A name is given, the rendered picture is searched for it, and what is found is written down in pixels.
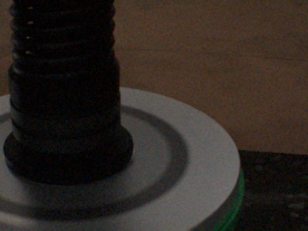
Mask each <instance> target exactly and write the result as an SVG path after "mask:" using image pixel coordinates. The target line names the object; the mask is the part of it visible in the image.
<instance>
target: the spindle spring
mask: <svg viewBox="0 0 308 231"><path fill-rule="evenodd" d="M12 1H13V3H12V4H11V6H10V9H9V13H10V14H11V15H12V16H13V17H14V18H13V19H11V21H10V27H11V29H12V31H15V32H14V33H13V34H12V36H11V39H10V40H11V42H12V45H13V46H14V47H13V49H12V58H13V59H14V60H15V62H14V64H13V65H12V69H13V70H14V73H15V74H16V75H19V76H20V77H21V78H23V79H28V80H31V81H36V82H40V83H46V82H48V83H64V82H69V81H77V80H81V79H85V78H89V77H91V76H93V75H96V74H98V73H99V72H101V71H104V70H105V69H106V68H107V67H108V66H109V65H110V64H111V63H112V62H113V60H114V57H115V50H114V49H113V45H114V43H115V37H114V33H113V31H114V29H115V20H113V17H114V16H115V14H116V9H115V7H114V4H113V3H114V2H115V0H92V1H91V2H86V3H83V4H80V5H75V6H69V7H60V8H58V9H29V8H32V6H52V5H68V4H70V3H75V2H83V1H88V0H12ZM90 15H92V16H91V17H88V18H86V19H83V20H79V21H74V22H64V23H58V24H43V25H39V24H29V23H28V22H51V21H65V20H69V19H76V18H81V17H85V16H90ZM88 31H92V32H91V33H88V34H85V35H82V36H76V37H70V38H67V39H63V40H34V39H33V38H38V37H40V38H53V37H59V36H73V35H76V34H78V33H85V32H88ZM28 36H29V38H27V37H28ZM91 45H92V47H90V48H88V49H85V50H81V51H78V52H74V53H64V54H61V55H35V54H31V53H26V51H27V52H35V53H61V52H68V51H71V50H78V49H81V48H85V47H89V46H91ZM93 60H94V61H93ZM90 61H93V62H91V63H89V64H86V65H84V66H81V67H75V68H71V69H65V70H60V71H39V70H34V69H30V68H29V67H33V68H37V69H41V68H47V69H53V68H66V67H72V66H75V65H79V64H85V63H88V62H90Z"/></svg>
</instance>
